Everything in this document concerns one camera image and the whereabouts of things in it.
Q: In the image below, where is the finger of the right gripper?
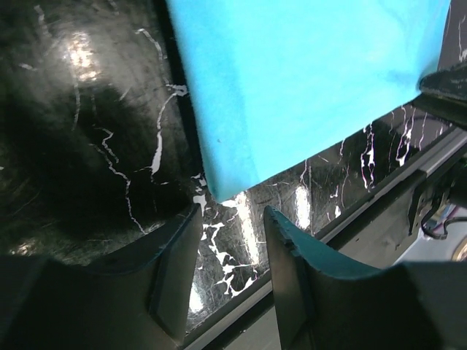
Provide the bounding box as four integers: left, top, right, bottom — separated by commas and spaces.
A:
412, 62, 466, 126

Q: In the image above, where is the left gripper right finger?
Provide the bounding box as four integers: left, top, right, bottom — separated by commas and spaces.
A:
263, 206, 466, 349

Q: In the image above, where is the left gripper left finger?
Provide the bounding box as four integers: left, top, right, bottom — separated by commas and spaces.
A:
1, 204, 202, 349

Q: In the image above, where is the cyan t shirt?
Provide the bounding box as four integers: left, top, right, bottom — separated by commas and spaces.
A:
167, 1, 449, 202

